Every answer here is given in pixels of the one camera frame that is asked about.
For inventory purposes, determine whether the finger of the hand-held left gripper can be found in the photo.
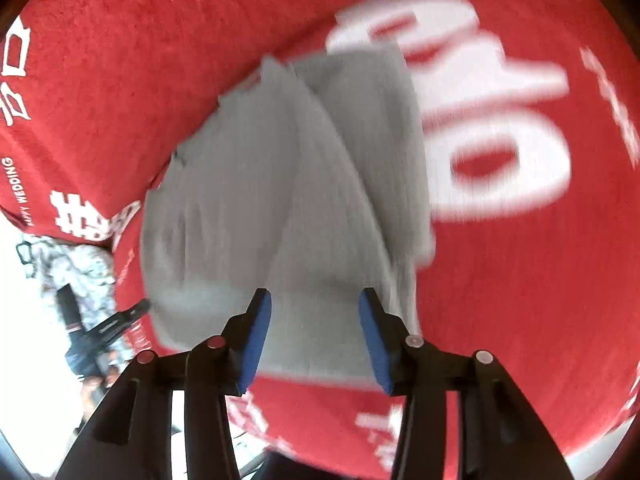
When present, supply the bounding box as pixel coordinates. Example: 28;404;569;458
56;287;85;337
87;299;152;348

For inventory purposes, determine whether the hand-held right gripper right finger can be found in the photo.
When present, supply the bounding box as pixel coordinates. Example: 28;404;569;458
357;287;576;480

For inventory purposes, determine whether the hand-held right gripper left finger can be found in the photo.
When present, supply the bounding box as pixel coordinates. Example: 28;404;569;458
55;287;274;480

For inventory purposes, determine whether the grey sweater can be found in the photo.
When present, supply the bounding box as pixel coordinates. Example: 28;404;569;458
140;47;436;386

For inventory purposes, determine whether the black cable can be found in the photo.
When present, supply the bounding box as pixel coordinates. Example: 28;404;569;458
15;241;38;280

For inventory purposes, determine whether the red printed blanket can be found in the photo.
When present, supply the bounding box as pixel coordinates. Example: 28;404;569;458
0;0;640;480

